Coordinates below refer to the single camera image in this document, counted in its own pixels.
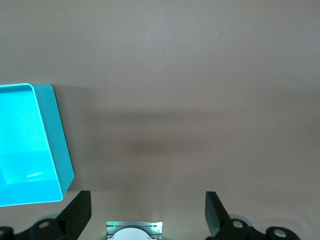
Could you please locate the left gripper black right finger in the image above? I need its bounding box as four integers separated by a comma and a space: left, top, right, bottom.
205, 191, 301, 240

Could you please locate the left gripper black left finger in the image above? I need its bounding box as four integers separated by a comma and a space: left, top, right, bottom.
0, 190, 92, 240

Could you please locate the teal plastic bin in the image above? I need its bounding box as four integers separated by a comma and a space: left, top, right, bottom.
0, 83, 76, 208

